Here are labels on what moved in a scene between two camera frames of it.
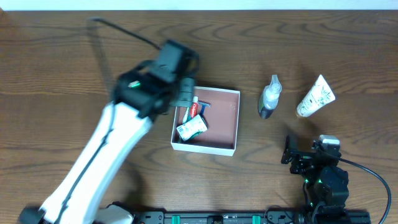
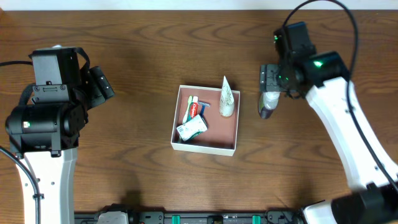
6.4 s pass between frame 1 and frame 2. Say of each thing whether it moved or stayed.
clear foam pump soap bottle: stayed
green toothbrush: stayed
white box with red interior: stayed
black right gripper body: moved
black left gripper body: moved
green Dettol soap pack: stayed
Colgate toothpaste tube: stayed
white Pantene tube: moved
